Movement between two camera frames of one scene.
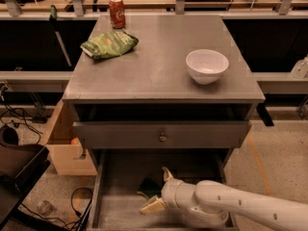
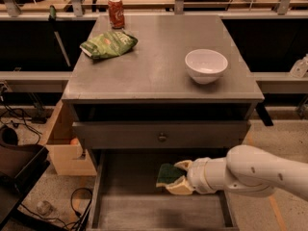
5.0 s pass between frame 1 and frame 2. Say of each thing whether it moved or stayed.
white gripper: moved
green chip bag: stayed
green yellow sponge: moved
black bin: stayed
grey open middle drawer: stayed
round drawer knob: stayed
